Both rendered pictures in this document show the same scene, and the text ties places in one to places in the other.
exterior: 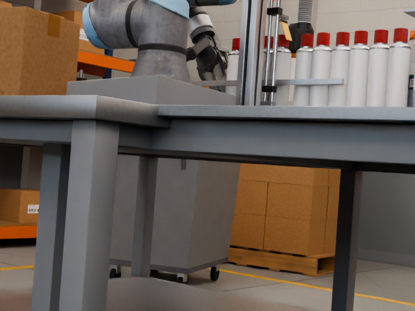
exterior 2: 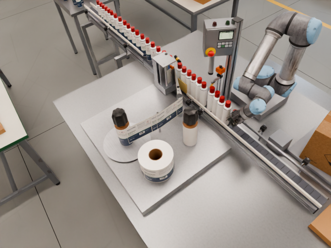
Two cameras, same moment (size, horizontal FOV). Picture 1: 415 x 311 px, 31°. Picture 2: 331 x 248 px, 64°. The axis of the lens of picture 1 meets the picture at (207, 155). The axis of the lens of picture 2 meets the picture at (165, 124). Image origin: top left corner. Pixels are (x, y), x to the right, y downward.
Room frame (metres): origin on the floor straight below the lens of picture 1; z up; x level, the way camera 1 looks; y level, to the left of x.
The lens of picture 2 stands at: (3.25, -0.05, 2.27)
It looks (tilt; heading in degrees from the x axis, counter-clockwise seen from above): 51 degrees down; 201
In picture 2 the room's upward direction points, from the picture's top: 6 degrees counter-clockwise
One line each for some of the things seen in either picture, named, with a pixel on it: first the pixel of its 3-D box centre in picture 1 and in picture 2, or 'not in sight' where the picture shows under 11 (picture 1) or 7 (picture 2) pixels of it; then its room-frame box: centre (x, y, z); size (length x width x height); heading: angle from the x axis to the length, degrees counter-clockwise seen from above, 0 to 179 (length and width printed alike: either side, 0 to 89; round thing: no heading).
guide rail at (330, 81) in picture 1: (175, 83); (251, 129); (2.17, 0.11, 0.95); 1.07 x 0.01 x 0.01; 52
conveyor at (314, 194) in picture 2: not in sight; (214, 115); (2.02, -0.14, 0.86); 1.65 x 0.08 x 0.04; 52
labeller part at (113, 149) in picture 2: not in sight; (127, 141); (2.39, -0.65, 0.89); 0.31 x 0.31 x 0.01
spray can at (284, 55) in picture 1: (280, 73); (211, 98); (1.99, -0.18, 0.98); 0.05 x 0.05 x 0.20
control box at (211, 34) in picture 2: not in sight; (218, 38); (1.89, -0.18, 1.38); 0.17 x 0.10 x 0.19; 108
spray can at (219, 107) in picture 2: not in sight; (220, 108); (2.06, -0.10, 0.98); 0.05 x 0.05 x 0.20
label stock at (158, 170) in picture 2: not in sight; (156, 161); (2.52, -0.40, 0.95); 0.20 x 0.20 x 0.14
